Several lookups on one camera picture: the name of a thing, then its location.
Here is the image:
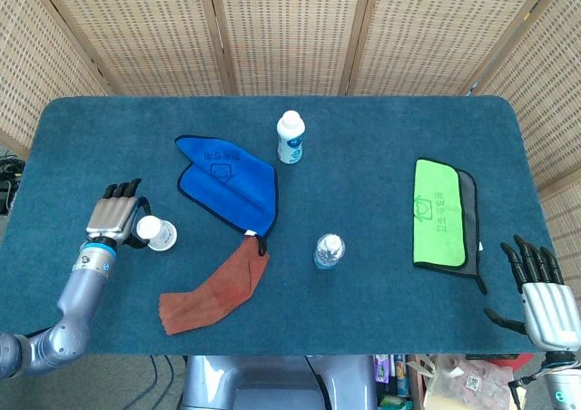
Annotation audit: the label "green grey microfiber cloth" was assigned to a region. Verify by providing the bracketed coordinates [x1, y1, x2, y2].
[411, 157, 488, 296]

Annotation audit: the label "clear plastic water bottle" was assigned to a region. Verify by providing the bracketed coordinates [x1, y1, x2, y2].
[312, 233, 347, 271]

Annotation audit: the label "teal table mat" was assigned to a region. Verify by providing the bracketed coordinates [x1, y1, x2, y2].
[0, 94, 569, 356]

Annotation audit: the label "woven bamboo folding screen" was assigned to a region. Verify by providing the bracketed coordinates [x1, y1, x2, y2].
[0, 0, 581, 302]

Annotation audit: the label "silver robot torso base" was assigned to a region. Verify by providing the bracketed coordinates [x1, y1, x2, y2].
[180, 354, 379, 410]

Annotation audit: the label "blue microfiber cloth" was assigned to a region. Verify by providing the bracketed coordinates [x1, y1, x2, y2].
[174, 134, 279, 239]

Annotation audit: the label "black cables on floor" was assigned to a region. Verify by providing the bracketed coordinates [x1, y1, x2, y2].
[0, 153, 26, 216]

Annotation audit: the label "tall white milk bottle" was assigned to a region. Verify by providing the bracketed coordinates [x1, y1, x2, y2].
[276, 110, 306, 165]

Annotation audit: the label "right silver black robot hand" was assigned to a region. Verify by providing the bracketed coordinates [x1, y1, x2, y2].
[483, 234, 579, 352]

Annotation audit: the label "brown cloth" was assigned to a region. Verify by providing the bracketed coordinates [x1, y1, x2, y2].
[159, 236, 271, 337]

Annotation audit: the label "colourful packages on floor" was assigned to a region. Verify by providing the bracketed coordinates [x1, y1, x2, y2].
[372, 354, 417, 410]

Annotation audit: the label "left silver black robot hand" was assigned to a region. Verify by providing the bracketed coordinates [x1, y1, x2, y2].
[84, 178, 153, 250]

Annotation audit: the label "paper bag with QR label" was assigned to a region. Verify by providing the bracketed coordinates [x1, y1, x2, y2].
[421, 354, 514, 410]

